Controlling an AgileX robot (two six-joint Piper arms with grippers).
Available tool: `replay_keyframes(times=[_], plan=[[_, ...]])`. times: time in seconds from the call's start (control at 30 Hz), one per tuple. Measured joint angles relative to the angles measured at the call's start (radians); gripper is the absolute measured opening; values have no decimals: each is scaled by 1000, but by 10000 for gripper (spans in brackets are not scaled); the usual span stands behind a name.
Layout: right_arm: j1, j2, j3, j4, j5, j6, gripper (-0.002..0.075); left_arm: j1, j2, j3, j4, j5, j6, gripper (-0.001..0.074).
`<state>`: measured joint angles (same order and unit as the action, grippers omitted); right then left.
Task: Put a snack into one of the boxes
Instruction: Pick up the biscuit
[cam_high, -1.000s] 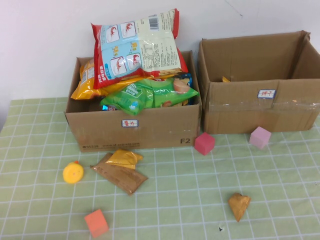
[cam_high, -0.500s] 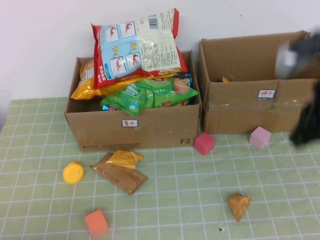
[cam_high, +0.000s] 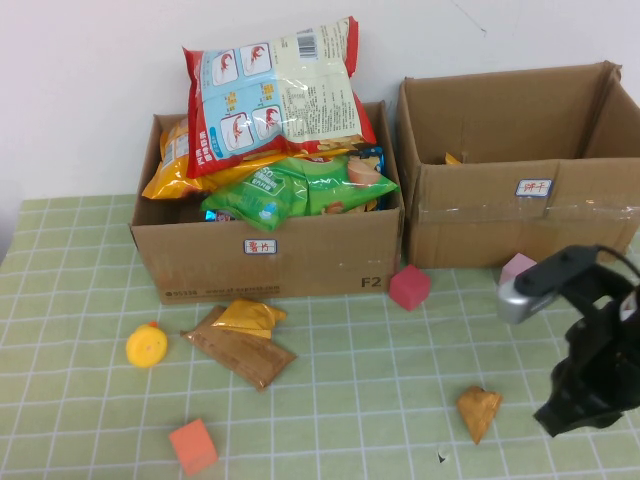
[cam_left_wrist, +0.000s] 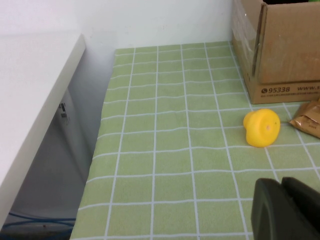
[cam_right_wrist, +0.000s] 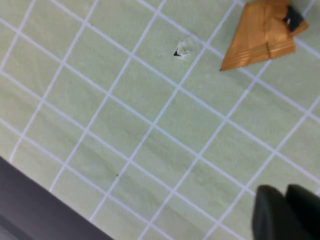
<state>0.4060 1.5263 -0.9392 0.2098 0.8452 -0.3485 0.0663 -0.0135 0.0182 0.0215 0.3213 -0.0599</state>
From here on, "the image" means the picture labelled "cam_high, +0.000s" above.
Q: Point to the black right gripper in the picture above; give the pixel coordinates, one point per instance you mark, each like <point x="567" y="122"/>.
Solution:
<point x="600" y="350"/>

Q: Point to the red shrimp snack bag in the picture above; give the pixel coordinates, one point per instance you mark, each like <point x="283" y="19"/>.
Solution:
<point x="300" y="100"/>

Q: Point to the golden triangular snack packet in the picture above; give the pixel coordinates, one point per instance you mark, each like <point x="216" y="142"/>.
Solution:
<point x="477" y="412"/>

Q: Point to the brown flat snack packet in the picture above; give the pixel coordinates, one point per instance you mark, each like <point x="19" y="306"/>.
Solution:
<point x="245" y="355"/>

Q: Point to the small yellow snack packet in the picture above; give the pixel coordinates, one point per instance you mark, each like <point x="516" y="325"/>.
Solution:
<point x="250" y="317"/>

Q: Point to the blue foil snack bag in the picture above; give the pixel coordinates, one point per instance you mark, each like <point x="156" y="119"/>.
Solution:
<point x="220" y="216"/>

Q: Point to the blue red snack packet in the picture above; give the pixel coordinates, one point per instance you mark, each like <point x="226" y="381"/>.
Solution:
<point x="75" y="300"/>

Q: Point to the pink cube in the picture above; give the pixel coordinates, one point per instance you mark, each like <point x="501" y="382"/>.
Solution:
<point x="515" y="267"/>

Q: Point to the magenta cube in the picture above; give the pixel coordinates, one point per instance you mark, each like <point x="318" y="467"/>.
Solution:
<point x="410" y="287"/>

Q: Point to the clear packing tape strip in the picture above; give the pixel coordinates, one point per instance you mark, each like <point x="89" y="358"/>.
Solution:
<point x="500" y="210"/>

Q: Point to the large taped cardboard box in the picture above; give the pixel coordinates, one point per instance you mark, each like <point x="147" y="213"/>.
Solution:
<point x="475" y="220"/>

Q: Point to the white label on taped box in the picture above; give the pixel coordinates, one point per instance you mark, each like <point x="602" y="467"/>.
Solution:
<point x="534" y="188"/>

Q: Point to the orange packet in taped box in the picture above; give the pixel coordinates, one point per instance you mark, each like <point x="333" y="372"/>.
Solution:
<point x="451" y="160"/>

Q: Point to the cardboard box printed F2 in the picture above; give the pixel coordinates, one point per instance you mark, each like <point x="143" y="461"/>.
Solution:
<point x="310" y="270"/>

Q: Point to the blue dotted chips bag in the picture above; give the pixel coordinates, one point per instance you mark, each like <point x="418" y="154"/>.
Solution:
<point x="372" y="155"/>

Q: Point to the white label on F2 box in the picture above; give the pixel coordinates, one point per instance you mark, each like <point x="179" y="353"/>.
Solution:
<point x="260" y="246"/>

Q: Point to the green chips bag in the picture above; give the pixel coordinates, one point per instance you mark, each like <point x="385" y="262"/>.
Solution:
<point x="290" y="195"/>

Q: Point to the orange cube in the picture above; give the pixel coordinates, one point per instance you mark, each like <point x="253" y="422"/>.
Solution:
<point x="192" y="447"/>

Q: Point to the yellow duck toy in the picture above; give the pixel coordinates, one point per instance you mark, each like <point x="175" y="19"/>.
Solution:
<point x="145" y="347"/>

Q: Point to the yellow chips bag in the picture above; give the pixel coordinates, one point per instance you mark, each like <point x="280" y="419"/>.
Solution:
<point x="160" y="182"/>

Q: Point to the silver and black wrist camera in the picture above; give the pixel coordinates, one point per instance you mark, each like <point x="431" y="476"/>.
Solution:
<point x="535" y="292"/>

